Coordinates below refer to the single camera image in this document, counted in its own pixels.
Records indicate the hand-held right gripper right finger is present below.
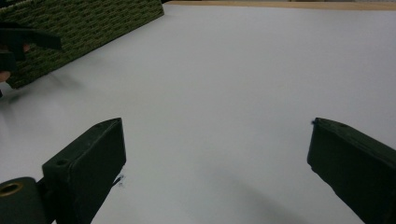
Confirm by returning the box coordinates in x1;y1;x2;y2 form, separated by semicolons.
306;117;396;224

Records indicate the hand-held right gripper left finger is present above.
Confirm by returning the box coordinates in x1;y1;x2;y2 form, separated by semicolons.
41;117;127;224

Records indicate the green woven basket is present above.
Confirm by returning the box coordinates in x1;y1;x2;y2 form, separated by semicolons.
0;0;165;90

